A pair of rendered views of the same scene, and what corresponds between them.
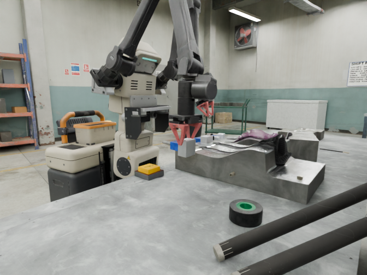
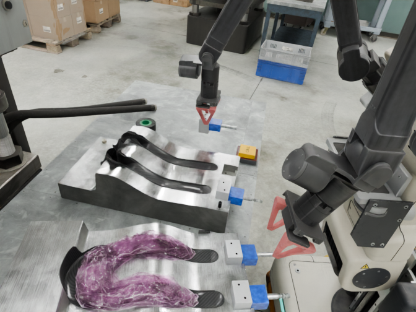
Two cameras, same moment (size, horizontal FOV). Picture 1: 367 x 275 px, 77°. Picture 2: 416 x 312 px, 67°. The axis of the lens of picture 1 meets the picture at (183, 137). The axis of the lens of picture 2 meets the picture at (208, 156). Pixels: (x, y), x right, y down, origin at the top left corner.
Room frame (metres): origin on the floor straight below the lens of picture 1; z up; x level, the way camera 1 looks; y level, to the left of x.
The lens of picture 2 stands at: (1.58, -0.50, 1.50)
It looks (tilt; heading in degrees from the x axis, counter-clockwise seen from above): 37 degrees down; 148
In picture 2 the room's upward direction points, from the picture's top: 6 degrees clockwise
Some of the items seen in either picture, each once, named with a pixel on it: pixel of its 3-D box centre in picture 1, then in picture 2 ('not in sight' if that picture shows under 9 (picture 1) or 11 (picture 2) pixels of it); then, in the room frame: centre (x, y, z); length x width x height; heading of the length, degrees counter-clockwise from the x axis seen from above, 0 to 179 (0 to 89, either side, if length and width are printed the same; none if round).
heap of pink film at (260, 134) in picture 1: (260, 135); (137, 267); (1.19, -0.40, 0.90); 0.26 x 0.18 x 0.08; 67
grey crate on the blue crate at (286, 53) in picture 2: not in sight; (285, 53); (-1.32, 2.28, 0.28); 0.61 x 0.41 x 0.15; 42
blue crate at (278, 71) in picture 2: not in sight; (282, 67); (-1.33, 2.28, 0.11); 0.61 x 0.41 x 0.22; 42
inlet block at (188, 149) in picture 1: (176, 144); (218, 125); (0.79, 0.02, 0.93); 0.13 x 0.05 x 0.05; 49
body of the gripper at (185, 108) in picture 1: (185, 108); (209, 90); (0.76, -0.01, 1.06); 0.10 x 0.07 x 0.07; 139
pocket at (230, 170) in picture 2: not in sight; (229, 174); (0.98, -0.04, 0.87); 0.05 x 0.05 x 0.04; 50
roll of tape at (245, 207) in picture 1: (245, 212); (145, 125); (0.53, -0.15, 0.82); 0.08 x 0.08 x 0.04
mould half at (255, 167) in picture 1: (245, 157); (155, 170); (0.87, -0.24, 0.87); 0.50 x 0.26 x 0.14; 50
